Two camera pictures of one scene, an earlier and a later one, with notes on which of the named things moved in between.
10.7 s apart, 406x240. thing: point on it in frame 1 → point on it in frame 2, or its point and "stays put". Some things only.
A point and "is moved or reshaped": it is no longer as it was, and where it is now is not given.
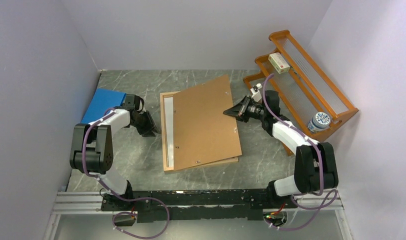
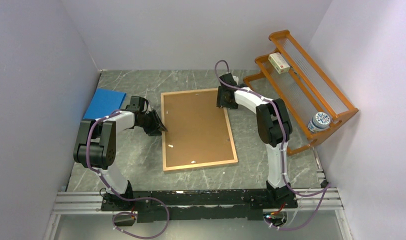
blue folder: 103,100 stays put
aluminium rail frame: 78,202 stays put
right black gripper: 239,110 → 221,102
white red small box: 279,63 stays put
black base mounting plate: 156,205 stays put
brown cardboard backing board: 203,134 is moved or reshaped
